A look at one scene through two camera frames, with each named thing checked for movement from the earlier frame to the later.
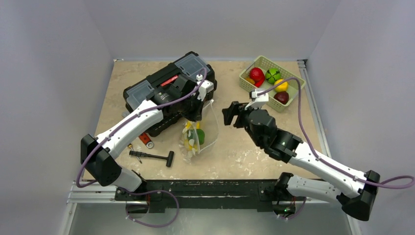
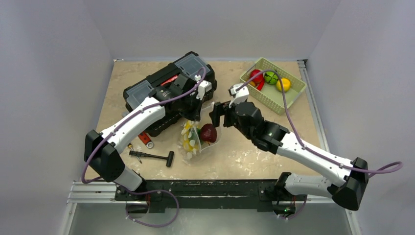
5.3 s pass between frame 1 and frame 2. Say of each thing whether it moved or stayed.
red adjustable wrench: stayed
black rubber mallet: stayed
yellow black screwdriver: stayed
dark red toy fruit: moved
